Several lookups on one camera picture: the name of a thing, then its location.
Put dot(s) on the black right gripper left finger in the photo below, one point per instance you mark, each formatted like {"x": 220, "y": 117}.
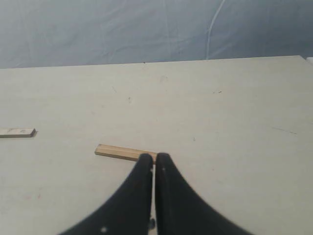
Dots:
{"x": 128, "y": 210}

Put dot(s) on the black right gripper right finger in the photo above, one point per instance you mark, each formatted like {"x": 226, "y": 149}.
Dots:
{"x": 180, "y": 210}

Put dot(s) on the wood block with holes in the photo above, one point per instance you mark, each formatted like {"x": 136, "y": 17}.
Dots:
{"x": 17, "y": 132}

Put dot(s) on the light wood block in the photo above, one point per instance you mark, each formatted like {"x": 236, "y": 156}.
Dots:
{"x": 122, "y": 152}

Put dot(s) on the grey backdrop cloth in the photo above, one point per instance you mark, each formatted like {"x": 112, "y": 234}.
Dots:
{"x": 46, "y": 33}

